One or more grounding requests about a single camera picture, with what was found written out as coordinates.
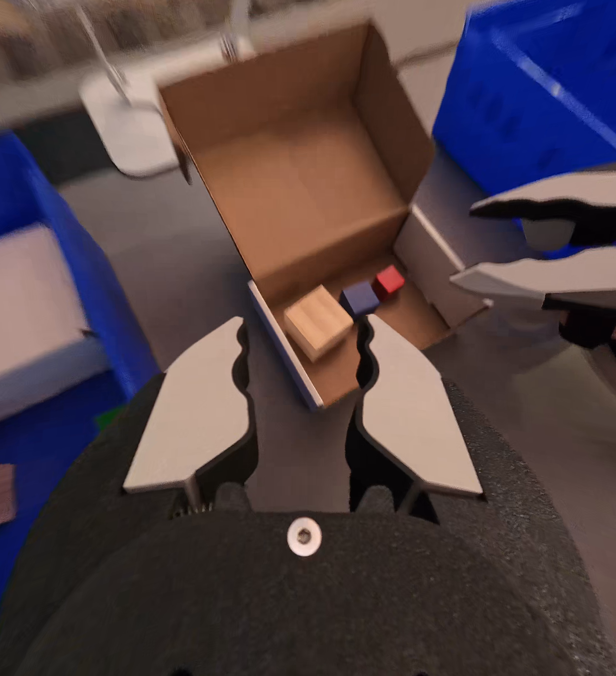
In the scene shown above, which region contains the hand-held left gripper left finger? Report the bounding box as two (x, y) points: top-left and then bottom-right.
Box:
(123, 317), (258, 500)

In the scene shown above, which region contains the white cardboard box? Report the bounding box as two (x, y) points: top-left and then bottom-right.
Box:
(0, 224), (112, 432)
(156, 21), (494, 413)

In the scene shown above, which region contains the dark rectangular table panel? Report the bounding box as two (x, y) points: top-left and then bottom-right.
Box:
(15, 111), (109, 186)

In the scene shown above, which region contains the red cube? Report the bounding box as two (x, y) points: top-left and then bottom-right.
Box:
(373, 265), (406, 301)

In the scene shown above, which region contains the blue plastic bin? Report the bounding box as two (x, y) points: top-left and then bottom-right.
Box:
(432, 0), (616, 261)
(0, 132), (162, 653)

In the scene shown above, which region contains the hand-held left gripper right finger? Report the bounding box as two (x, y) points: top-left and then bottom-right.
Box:
(346, 314), (484, 510)

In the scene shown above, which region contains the blue cube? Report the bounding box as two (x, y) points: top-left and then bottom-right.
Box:
(339, 281), (381, 319)

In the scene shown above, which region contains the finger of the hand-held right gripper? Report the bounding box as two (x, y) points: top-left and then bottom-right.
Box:
(449, 245), (616, 312)
(469, 168), (616, 251)

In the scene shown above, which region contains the light wooden cube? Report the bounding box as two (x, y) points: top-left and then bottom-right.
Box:
(284, 285), (354, 362)

